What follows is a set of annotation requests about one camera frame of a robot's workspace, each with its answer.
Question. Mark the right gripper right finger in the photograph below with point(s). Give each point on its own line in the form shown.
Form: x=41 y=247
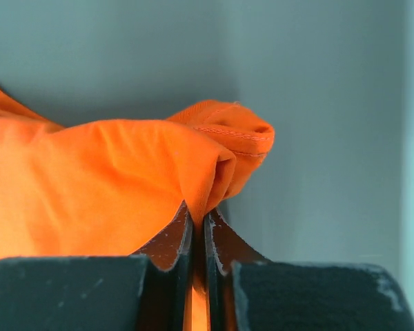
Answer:
x=247 y=291

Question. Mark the orange t-shirt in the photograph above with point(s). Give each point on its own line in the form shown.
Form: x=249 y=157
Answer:
x=107 y=187

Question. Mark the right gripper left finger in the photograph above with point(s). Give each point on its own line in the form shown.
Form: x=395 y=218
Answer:
x=147 y=290

